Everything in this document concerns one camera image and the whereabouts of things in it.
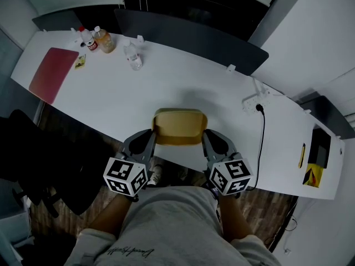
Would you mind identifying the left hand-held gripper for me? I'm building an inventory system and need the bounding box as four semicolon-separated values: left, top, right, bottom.
103;130;158;198

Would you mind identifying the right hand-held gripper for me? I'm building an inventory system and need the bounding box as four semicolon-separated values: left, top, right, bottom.
201;129;253;196

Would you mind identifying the yellow rectangular tray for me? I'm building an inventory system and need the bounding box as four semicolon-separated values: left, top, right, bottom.
150;108;209;146

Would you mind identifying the person's right forearm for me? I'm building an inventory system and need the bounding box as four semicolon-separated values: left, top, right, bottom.
220;194;253;242

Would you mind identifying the person's left forearm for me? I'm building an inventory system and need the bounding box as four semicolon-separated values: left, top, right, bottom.
88;192;134;238

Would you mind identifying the person's left shoe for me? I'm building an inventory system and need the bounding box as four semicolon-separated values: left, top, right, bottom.
148;164;164;187

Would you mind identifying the white power strip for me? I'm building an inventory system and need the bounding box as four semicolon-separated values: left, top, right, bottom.
241;91;271;115

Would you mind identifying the white table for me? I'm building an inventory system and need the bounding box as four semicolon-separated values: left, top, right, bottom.
10;29;346;201

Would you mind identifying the yellow pen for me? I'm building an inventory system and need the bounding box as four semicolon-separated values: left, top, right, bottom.
298;142;306;168

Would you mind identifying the person's grey shirt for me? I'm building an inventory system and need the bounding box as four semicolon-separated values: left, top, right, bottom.
63;186;282;266

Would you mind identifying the clear water bottle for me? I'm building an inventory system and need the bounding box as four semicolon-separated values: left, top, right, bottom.
123;39;143;71

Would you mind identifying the black office chair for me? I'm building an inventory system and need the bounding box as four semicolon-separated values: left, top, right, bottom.
0;109;111;218

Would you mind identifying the yellow and black box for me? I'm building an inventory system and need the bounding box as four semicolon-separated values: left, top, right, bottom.
302;163;324;188

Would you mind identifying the small yellow card packet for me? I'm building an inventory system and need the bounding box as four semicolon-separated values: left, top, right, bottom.
74;54;87;70

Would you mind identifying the dark grey desk partition panel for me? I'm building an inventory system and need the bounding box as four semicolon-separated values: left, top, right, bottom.
114;8;270;76
299;95;355;140
32;9;84;33

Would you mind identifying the amber drink bottle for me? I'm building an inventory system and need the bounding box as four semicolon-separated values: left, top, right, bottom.
93;25;116;54

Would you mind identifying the red flat mat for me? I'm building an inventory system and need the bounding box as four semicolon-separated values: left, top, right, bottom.
28;47;80;105

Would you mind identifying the red-label water bottle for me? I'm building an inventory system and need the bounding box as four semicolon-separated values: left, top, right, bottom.
77;25;99;52

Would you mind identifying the dark window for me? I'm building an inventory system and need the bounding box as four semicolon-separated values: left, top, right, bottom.
120;0;285;43

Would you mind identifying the white low cabinet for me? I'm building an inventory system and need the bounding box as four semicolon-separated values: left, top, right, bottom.
0;176;34;266

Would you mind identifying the black power cable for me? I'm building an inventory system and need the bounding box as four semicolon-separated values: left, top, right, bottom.
246;103;266;191

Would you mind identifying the white power strip cord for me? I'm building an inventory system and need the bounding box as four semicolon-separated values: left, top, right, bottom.
251;76;270;95

